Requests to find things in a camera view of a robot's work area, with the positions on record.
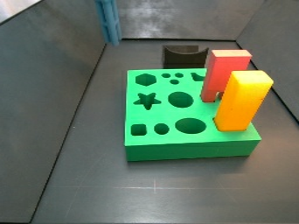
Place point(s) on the green shape sorter board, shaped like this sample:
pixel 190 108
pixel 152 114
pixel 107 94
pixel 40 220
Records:
pixel 170 122

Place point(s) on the blue three prong object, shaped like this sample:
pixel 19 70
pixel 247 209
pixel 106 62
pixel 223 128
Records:
pixel 108 16

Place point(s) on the red arch block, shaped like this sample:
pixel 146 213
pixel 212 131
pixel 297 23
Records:
pixel 223 62

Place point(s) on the black curved holder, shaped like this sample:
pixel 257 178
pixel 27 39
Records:
pixel 184 56

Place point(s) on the yellow rectangular block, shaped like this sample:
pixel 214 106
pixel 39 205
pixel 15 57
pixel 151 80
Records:
pixel 245 93

